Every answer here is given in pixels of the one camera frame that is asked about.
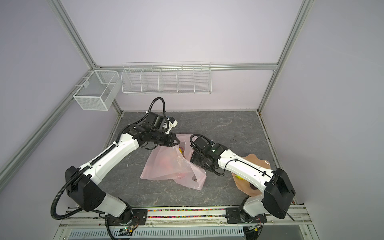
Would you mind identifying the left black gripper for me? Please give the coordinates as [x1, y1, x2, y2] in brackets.
[151, 129, 181, 147]

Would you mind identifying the pink plastic bag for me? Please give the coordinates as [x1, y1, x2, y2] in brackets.
[140, 134, 207, 191]

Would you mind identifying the dark purple plum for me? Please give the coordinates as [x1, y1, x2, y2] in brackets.
[250, 184, 259, 193]

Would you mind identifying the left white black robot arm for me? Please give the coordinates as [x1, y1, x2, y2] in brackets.
[50, 97, 180, 225]

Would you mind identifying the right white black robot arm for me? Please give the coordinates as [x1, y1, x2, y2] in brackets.
[190, 134, 296, 223]

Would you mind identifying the beige wavy fruit plate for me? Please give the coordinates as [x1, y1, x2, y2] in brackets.
[232, 154, 271, 197]

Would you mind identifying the white vent grille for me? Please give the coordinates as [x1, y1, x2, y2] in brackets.
[68, 227, 245, 240]

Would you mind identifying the small white mesh basket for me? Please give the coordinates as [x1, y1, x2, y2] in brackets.
[74, 70, 121, 111]

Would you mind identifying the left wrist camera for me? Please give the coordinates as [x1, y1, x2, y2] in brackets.
[167, 117, 178, 134]

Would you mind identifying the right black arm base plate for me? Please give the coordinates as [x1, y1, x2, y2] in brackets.
[225, 208, 267, 224]

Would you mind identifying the long white wire basket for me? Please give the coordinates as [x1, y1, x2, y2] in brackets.
[121, 62, 212, 95]

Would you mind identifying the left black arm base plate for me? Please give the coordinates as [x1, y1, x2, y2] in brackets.
[107, 209, 148, 226]

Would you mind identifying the aluminium mounting rail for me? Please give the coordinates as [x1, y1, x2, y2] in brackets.
[58, 204, 313, 230]

